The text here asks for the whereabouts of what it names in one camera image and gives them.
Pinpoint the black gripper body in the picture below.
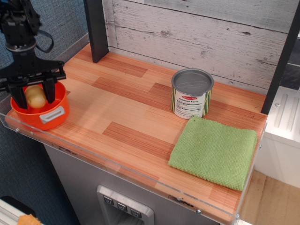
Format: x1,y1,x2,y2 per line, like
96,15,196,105
0,49,66,91

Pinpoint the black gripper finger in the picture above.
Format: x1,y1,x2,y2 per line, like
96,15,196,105
8,85,28,109
42,77,55,104

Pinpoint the yellow potato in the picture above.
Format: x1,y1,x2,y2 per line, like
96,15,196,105
25,85,46,109

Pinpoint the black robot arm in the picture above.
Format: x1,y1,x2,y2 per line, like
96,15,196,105
0,0,66,109

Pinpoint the silver tin can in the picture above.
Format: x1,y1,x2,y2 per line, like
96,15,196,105
171,68,214,120

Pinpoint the clear acrylic table guard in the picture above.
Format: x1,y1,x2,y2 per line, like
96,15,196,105
0,111,242,225

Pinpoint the silver toy fridge cabinet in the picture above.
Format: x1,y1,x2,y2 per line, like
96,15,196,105
45,145,216,225

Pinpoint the orange object bottom left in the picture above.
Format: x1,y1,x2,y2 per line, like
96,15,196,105
17,214,42,225

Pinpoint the green folded cloth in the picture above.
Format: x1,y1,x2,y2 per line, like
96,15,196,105
168,116,257,191

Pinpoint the white toy appliance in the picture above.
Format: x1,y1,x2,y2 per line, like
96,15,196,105
255,86,300,188

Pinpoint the orange bowl with grey handles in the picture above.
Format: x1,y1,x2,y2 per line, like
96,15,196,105
10,82,69,130

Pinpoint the black cable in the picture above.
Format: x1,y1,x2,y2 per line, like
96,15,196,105
35,29,54,53

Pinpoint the dark vertical post left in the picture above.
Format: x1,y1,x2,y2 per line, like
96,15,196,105
83,0,109,63

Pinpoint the dark vertical post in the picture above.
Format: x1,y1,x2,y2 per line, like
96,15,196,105
261,2,300,115
83,0,109,63

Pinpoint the dark vertical post right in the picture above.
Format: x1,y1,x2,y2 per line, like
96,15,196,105
261,2,300,115

